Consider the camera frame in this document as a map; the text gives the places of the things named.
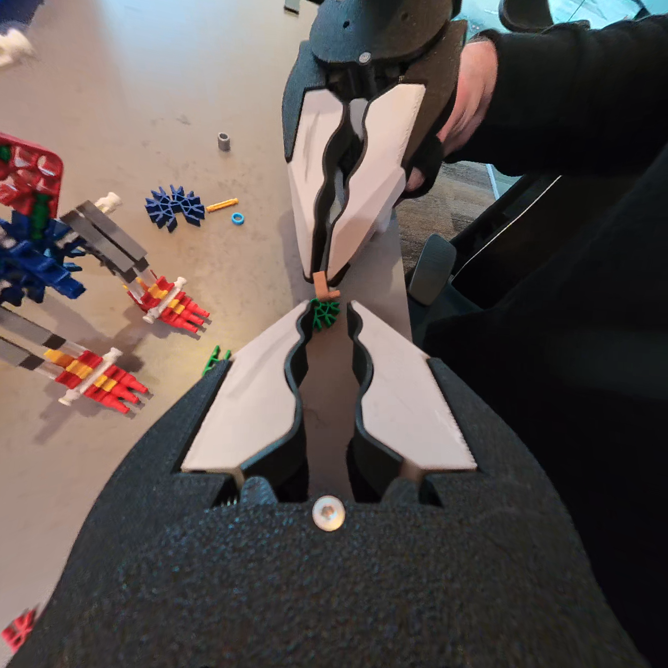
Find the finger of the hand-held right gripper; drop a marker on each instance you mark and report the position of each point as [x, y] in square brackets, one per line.
[308, 156]
[386, 156]

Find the green connector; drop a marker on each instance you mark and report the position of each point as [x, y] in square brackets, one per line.
[211, 362]
[324, 316]

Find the tan clip connector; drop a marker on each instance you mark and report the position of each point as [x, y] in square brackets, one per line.
[321, 284]

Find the grey chair armrest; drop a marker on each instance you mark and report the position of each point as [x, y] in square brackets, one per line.
[433, 266]

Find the orange short rod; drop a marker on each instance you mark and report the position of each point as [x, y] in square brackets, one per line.
[222, 205]

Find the red connector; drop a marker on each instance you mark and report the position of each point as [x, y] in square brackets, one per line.
[18, 629]

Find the person's right hand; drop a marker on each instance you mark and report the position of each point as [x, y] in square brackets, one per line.
[475, 88]

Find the black office chair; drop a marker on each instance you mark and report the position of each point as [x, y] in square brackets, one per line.
[501, 229]

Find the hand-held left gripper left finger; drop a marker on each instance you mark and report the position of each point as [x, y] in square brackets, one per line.
[240, 417]

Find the colourful construction toy model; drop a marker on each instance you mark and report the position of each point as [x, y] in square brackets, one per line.
[31, 261]

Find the grey small spacer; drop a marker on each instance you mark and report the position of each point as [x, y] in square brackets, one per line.
[224, 143]

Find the blue snowflake connector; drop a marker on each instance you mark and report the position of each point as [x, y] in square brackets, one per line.
[175, 207]

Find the person's right forearm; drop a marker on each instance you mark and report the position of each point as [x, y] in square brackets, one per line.
[574, 94]

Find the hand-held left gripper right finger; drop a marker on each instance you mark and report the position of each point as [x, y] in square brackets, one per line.
[417, 417]

